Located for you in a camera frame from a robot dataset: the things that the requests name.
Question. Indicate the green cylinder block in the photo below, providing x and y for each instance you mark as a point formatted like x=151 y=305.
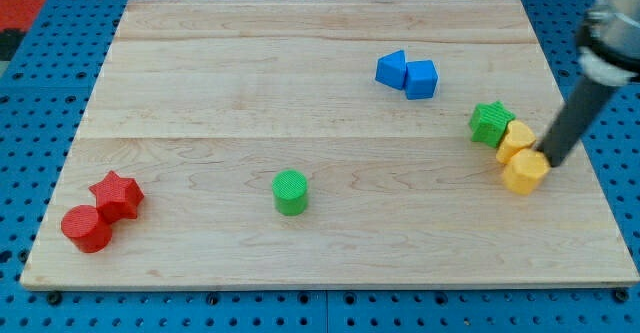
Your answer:
x=290 y=192

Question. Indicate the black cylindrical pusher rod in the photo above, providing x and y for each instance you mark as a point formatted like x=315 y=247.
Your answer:
x=577 y=114

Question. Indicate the yellow hexagon block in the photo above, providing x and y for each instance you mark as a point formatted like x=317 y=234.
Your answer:
x=525 y=171

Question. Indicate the yellow heart block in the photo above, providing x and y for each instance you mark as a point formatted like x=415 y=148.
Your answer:
x=517 y=136

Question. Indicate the wooden board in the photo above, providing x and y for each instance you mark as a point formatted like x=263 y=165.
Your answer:
x=204 y=102

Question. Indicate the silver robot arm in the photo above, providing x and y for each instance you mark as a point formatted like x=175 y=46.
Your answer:
x=608 y=46

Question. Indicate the green star block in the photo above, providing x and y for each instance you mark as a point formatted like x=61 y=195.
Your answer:
x=488 y=123

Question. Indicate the red cylinder block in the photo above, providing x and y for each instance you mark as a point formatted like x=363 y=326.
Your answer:
x=86 y=229

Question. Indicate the blue triangle block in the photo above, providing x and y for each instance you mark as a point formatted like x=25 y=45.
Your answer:
x=391 y=70

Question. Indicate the red star block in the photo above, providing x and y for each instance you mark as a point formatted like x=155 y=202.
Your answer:
x=117 y=197

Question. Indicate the blue cube block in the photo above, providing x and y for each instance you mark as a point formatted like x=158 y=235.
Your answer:
x=421 y=80

